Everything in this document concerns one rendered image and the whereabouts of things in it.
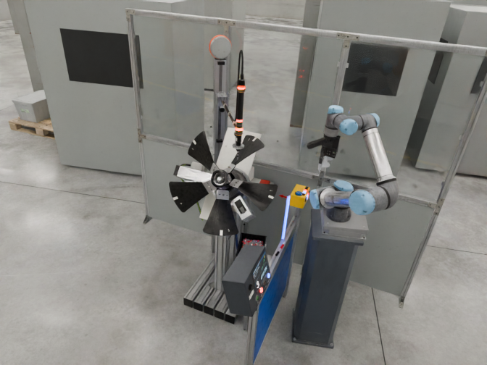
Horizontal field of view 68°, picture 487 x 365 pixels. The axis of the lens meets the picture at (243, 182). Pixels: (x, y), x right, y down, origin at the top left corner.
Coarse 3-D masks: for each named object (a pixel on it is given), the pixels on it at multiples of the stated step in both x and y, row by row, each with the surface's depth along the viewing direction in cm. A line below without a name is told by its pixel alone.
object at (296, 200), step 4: (296, 184) 256; (296, 188) 250; (300, 188) 251; (304, 188) 251; (308, 188) 251; (292, 192) 246; (308, 192) 250; (292, 196) 243; (296, 196) 242; (300, 196) 242; (304, 196) 242; (308, 196) 256; (292, 200) 245; (296, 200) 243; (300, 200) 242; (304, 200) 243; (292, 204) 246; (296, 204) 245; (300, 204) 244; (304, 204) 248; (300, 208) 245
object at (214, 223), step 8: (216, 200) 227; (224, 200) 230; (216, 208) 226; (224, 208) 228; (216, 216) 225; (224, 216) 227; (232, 216) 230; (208, 224) 223; (216, 224) 224; (224, 224) 226; (232, 224) 228; (208, 232) 222; (216, 232) 223; (224, 232) 225; (232, 232) 226
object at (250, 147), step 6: (246, 138) 239; (252, 138) 235; (258, 138) 232; (246, 144) 235; (252, 144) 231; (258, 144) 228; (240, 150) 237; (246, 150) 230; (252, 150) 227; (258, 150) 225; (240, 156) 231; (246, 156) 227; (234, 162) 232
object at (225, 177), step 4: (216, 172) 228; (220, 172) 228; (224, 172) 226; (212, 176) 228; (216, 176) 227; (220, 176) 227; (224, 176) 226; (228, 176) 226; (232, 176) 236; (212, 180) 227; (216, 180) 227; (220, 180) 227; (224, 180) 226; (232, 180) 235; (212, 184) 227; (216, 184) 227; (220, 184) 226; (224, 184) 225; (228, 184) 228; (224, 188) 229; (228, 188) 235; (232, 188) 234
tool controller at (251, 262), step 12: (240, 252) 167; (252, 252) 165; (264, 252) 166; (240, 264) 159; (252, 264) 157; (264, 264) 166; (228, 276) 153; (240, 276) 152; (252, 276) 154; (264, 276) 166; (228, 288) 152; (240, 288) 149; (252, 288) 151; (264, 288) 167; (228, 300) 156; (240, 300) 153; (252, 300) 155; (240, 312) 156; (252, 312) 155
